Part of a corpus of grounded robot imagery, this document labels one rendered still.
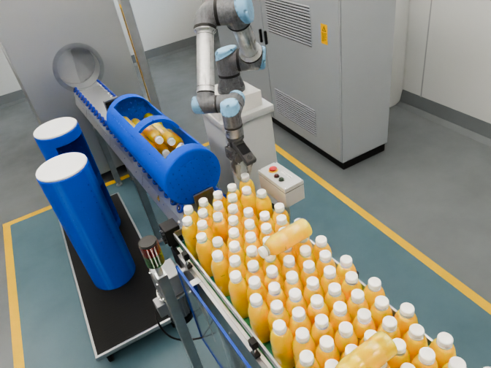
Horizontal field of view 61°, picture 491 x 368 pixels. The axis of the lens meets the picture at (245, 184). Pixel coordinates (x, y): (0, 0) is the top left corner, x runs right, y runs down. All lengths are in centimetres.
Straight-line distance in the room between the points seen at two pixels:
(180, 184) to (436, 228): 195
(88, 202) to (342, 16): 204
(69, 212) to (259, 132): 114
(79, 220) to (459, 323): 220
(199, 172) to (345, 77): 171
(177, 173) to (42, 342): 164
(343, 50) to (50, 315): 273
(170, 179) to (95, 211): 77
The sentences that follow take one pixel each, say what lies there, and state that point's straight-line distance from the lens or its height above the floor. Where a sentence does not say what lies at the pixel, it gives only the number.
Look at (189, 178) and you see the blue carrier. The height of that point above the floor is 110.
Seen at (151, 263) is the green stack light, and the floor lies 119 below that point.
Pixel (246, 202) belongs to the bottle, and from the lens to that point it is 178.
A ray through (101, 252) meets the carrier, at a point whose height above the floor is 48.
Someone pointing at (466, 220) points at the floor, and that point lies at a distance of 333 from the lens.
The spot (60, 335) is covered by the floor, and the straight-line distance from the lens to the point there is 306.
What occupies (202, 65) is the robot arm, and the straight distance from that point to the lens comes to 180.
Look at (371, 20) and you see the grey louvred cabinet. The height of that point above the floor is 120.
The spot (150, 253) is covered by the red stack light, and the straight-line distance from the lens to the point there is 140.
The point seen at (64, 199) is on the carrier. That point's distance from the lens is 245.
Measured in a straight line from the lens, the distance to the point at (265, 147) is 239.
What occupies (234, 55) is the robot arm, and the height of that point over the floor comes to 144.
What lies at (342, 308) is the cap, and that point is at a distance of 132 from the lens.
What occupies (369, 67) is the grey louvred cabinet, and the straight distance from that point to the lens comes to 343.
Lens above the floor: 216
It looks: 36 degrees down
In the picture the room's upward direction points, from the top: 10 degrees counter-clockwise
